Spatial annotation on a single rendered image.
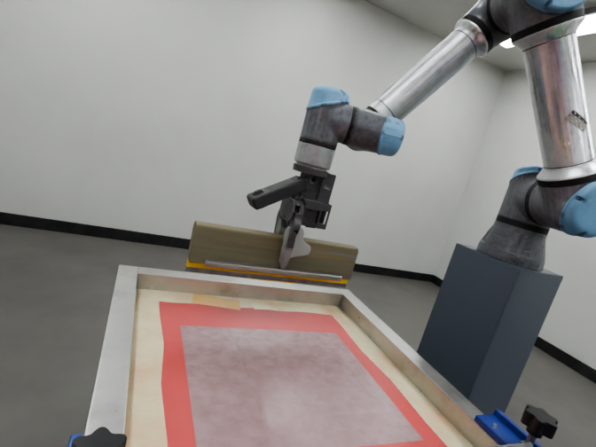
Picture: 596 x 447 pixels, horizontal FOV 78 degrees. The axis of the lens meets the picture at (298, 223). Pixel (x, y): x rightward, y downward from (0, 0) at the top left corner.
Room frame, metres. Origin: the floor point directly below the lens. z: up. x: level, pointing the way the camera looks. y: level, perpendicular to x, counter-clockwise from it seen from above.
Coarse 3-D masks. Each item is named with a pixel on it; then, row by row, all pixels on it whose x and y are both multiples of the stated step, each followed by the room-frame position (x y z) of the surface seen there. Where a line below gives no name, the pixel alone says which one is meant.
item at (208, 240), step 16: (208, 224) 0.67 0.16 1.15; (192, 240) 0.66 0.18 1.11; (208, 240) 0.67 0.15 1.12; (224, 240) 0.68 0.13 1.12; (240, 240) 0.69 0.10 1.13; (256, 240) 0.70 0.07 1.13; (272, 240) 0.72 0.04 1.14; (304, 240) 0.75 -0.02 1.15; (320, 240) 0.78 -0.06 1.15; (192, 256) 0.66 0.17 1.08; (208, 256) 0.67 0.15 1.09; (224, 256) 0.68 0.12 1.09; (240, 256) 0.69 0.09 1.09; (256, 256) 0.71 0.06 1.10; (272, 256) 0.72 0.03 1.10; (304, 256) 0.75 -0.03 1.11; (320, 256) 0.76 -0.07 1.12; (336, 256) 0.78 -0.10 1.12; (352, 256) 0.79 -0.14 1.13; (336, 272) 0.78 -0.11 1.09
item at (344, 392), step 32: (288, 320) 0.77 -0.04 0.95; (320, 320) 0.82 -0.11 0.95; (288, 352) 0.64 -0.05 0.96; (320, 352) 0.67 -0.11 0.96; (352, 352) 0.71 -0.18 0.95; (320, 384) 0.57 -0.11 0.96; (352, 384) 0.59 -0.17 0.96; (384, 384) 0.62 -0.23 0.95; (320, 416) 0.49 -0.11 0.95; (352, 416) 0.51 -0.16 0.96; (384, 416) 0.53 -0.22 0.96; (416, 416) 0.55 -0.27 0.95
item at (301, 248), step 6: (288, 228) 0.71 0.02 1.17; (300, 228) 0.72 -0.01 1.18; (288, 234) 0.70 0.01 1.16; (300, 234) 0.72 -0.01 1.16; (300, 240) 0.72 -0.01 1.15; (282, 246) 0.72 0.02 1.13; (294, 246) 0.72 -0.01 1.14; (300, 246) 0.72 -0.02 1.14; (306, 246) 0.73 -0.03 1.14; (282, 252) 0.71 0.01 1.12; (288, 252) 0.70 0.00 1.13; (294, 252) 0.72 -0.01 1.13; (300, 252) 0.72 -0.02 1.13; (306, 252) 0.73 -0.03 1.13; (282, 258) 0.71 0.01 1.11; (288, 258) 0.71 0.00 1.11; (282, 264) 0.71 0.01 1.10
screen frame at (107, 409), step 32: (128, 288) 0.65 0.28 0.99; (160, 288) 0.75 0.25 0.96; (192, 288) 0.77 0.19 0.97; (224, 288) 0.80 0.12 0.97; (256, 288) 0.84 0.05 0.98; (288, 288) 0.87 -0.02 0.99; (320, 288) 0.93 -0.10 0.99; (128, 320) 0.54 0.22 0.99; (128, 352) 0.47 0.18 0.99; (384, 352) 0.74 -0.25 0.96; (416, 352) 0.71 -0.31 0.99; (96, 384) 0.39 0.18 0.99; (128, 384) 0.41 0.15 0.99; (416, 384) 0.64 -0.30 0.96; (448, 384) 0.62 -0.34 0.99; (96, 416) 0.35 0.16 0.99; (448, 416) 0.57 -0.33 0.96
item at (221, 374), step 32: (192, 320) 0.66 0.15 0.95; (224, 320) 0.69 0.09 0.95; (256, 320) 0.73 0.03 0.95; (192, 352) 0.56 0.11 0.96; (224, 352) 0.58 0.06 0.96; (256, 352) 0.61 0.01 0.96; (192, 384) 0.48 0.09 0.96; (224, 384) 0.50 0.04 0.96; (256, 384) 0.52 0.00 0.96; (288, 384) 0.54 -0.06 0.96; (192, 416) 0.42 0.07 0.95; (224, 416) 0.44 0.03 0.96; (256, 416) 0.45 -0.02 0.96; (288, 416) 0.47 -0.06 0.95
